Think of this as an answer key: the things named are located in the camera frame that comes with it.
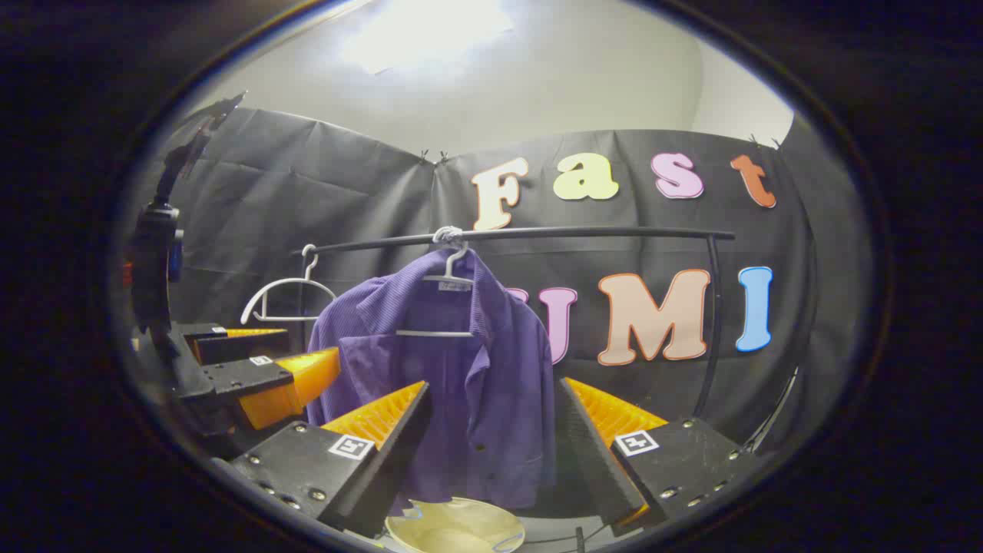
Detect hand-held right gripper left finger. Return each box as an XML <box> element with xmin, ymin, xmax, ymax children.
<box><xmin>229</xmin><ymin>380</ymin><xmax>432</xmax><ymax>538</ymax></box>

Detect black clothes rack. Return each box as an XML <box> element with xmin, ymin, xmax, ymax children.
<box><xmin>290</xmin><ymin>226</ymin><xmax>799</xmax><ymax>454</ymax></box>

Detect purple shirt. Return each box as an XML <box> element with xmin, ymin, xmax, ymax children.
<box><xmin>306</xmin><ymin>247</ymin><xmax>558</xmax><ymax>512</ymax></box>

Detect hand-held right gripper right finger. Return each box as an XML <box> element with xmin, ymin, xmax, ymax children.
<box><xmin>557</xmin><ymin>376</ymin><xmax>761</xmax><ymax>538</ymax></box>

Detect white clothes hanger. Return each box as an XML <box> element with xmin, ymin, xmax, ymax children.
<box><xmin>395</xmin><ymin>238</ymin><xmax>477</xmax><ymax>339</ymax></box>
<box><xmin>240</xmin><ymin>244</ymin><xmax>339</xmax><ymax>325</ymax></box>

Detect cream laundry hamper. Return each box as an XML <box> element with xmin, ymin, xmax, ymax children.
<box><xmin>384</xmin><ymin>497</ymin><xmax>528</xmax><ymax>553</ymax></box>

